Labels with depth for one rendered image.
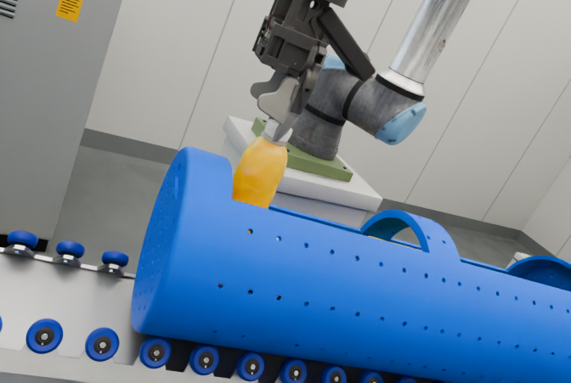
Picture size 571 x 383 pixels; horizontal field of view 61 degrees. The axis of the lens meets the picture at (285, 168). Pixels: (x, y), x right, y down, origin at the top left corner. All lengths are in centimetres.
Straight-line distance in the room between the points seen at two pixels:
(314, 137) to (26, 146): 140
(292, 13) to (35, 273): 59
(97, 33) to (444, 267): 162
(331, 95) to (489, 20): 356
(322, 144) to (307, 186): 12
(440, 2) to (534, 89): 426
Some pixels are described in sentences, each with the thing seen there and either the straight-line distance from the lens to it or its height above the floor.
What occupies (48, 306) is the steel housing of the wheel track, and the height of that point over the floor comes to 93.
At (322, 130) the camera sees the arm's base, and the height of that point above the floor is 124.
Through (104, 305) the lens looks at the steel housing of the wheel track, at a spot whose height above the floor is 93.
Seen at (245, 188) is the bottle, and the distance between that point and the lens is 71.
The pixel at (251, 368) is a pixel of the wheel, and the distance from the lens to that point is 81.
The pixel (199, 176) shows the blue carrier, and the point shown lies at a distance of 67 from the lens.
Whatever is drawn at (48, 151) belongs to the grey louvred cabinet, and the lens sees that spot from 224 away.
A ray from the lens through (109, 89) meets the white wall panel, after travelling 348.
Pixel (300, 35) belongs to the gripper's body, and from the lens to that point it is 65.
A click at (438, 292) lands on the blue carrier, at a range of 82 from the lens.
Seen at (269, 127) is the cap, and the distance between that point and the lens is 70.
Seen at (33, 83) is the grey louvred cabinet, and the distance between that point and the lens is 214.
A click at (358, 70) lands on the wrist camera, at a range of 69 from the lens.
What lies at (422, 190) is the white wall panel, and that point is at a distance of 495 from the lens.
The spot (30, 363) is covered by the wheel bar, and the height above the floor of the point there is 92.
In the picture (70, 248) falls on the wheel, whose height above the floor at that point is 98.
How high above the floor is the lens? 149
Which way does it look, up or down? 19 degrees down
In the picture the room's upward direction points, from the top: 24 degrees clockwise
